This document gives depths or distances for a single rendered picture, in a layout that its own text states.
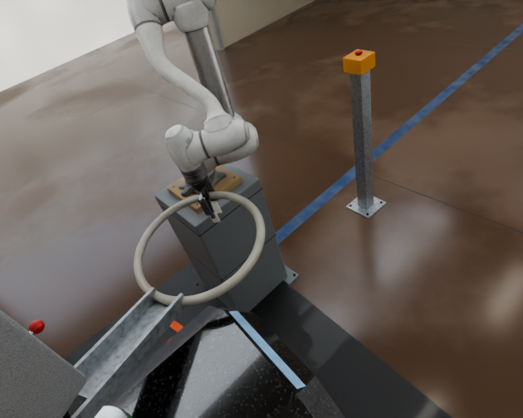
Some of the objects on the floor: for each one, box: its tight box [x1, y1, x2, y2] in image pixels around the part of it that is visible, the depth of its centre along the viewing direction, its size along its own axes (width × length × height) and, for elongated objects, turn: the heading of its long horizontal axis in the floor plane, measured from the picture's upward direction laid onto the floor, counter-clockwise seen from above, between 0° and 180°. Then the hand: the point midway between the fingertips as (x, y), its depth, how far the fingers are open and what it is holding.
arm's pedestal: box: [154, 163, 300, 312], centre depth 208 cm, size 50×50×80 cm
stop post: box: [343, 49, 386, 219], centre depth 224 cm, size 20×20×109 cm
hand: (215, 212), depth 151 cm, fingers closed on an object, 4 cm apart
